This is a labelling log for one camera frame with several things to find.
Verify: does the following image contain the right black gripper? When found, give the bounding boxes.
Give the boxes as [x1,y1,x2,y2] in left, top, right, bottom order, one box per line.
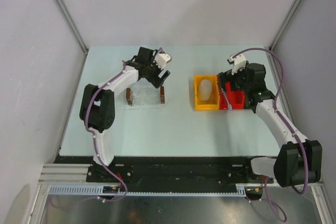
[217,64,250,94]

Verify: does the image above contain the brown wooden block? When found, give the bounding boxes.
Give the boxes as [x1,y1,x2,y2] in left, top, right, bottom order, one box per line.
[160,86,165,104]

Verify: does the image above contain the clear plastic tray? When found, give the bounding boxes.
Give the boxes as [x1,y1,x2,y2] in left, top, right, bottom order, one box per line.
[115,86,169,110]

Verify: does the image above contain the brown block with hole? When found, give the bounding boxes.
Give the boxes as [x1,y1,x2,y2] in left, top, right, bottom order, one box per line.
[126,88,133,106]

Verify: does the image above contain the white paper cup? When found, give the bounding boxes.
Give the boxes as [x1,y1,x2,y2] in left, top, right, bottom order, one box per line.
[198,79,212,101]

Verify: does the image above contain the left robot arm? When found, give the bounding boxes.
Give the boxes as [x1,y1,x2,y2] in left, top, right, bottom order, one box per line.
[79,47,172,182]

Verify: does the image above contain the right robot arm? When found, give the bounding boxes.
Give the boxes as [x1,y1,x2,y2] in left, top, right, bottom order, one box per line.
[217,63,322,187]

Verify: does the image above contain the grey toothbrush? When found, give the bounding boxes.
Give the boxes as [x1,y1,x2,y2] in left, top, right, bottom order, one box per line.
[220,89,233,111]

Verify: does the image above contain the red plastic bin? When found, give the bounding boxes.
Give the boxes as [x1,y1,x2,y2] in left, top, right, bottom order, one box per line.
[218,83,245,110]

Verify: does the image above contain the black plastic bin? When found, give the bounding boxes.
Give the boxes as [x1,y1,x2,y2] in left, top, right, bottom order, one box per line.
[244,92,257,112]

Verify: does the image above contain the yellow plastic bin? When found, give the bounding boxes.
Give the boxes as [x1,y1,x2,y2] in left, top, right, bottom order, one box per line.
[193,75,220,111]

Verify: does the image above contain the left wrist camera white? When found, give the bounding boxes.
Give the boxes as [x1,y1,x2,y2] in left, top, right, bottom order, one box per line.
[154,52,172,69]

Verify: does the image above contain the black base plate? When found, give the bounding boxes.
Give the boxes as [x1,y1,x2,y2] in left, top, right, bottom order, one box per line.
[55,156,263,193]

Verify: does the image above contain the right aluminium frame post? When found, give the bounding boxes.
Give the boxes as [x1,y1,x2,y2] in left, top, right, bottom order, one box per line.
[268,0,304,51]

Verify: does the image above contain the aluminium frame post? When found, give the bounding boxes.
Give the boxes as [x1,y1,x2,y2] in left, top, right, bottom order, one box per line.
[268,0,304,51]
[54,0,89,56]

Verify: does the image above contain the left aluminium frame post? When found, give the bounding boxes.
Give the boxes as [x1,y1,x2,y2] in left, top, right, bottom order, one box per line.
[54,0,89,56]

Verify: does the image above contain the grey cable duct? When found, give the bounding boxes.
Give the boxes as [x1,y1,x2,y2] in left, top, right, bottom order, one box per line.
[47,184,249,197]

